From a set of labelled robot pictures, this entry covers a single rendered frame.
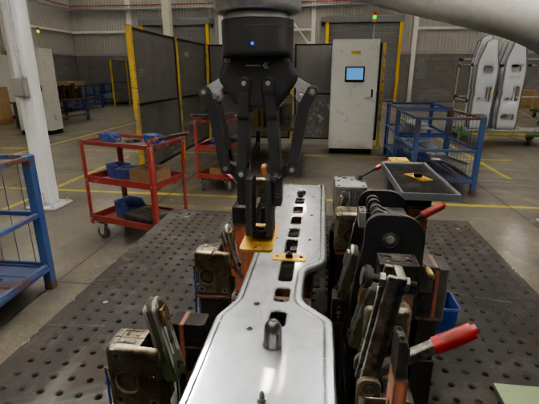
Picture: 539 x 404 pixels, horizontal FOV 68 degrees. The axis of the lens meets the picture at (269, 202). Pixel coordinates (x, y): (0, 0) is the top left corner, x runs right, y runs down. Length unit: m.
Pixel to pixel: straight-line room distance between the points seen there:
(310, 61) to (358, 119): 1.60
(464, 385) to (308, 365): 0.59
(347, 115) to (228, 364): 7.07
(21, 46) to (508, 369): 4.72
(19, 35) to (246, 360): 4.54
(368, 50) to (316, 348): 7.07
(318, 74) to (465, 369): 7.50
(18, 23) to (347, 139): 5.28
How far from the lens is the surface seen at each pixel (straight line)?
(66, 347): 1.34
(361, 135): 7.67
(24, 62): 4.95
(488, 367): 1.28
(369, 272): 0.50
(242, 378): 0.66
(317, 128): 8.44
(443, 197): 1.04
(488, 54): 9.75
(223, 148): 0.46
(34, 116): 4.96
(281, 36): 0.43
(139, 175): 3.51
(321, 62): 8.38
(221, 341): 0.74
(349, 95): 7.58
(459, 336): 0.56
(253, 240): 0.48
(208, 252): 0.95
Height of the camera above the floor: 1.44
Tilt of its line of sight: 18 degrees down
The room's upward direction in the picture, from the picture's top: straight up
